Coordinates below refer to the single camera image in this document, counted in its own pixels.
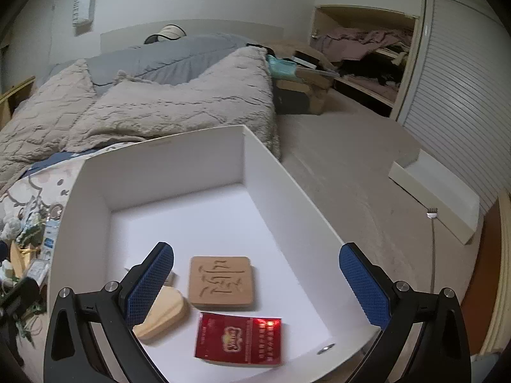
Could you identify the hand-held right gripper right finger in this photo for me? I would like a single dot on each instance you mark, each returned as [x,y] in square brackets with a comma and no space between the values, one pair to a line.
[365,287]

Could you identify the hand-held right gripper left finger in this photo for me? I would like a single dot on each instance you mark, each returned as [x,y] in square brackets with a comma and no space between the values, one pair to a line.
[149,283]

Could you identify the oval wooden piece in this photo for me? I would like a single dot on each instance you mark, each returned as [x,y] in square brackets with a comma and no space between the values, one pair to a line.
[167,311]

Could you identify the white cardboard container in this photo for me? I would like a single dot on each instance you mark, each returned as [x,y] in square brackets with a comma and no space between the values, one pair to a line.
[179,227]

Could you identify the square carved brown coaster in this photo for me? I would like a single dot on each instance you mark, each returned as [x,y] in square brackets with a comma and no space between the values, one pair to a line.
[221,283]

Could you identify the red box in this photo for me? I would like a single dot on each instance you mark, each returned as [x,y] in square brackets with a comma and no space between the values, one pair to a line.
[239,339]

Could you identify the pointed wooden piece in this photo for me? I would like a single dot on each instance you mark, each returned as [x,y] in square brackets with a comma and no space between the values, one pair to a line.
[18,259]

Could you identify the small white plush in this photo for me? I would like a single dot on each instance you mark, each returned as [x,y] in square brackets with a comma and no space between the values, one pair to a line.
[11,227]

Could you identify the brown wooden panel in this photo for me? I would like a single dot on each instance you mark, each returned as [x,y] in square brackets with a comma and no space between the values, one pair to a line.
[481,271]

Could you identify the dark blue sheet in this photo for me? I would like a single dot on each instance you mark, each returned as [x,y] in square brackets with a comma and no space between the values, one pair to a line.
[52,163]

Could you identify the beige textured blanket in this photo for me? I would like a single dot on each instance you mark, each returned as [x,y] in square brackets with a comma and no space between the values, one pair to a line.
[159,103]

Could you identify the dark clothes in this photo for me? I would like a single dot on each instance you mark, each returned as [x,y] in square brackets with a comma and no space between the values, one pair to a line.
[371,74]

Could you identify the white slatted door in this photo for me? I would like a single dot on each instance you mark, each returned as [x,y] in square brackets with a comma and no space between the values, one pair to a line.
[451,87]

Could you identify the grey pillow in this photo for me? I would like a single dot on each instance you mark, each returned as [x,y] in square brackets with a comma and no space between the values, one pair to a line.
[159,60]

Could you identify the teal packet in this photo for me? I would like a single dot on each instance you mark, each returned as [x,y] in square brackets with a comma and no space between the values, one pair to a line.
[281,68]

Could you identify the pile of mauve clothes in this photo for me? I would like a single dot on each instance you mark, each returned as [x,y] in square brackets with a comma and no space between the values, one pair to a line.
[359,44]

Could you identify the round white black-banded object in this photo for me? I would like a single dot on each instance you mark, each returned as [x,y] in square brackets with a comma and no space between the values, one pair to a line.
[167,34]

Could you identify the light grey headboard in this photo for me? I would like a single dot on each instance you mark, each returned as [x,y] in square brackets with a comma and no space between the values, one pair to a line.
[223,28]

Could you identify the wooden closet shelf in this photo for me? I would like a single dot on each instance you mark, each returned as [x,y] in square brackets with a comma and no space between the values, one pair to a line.
[359,16]

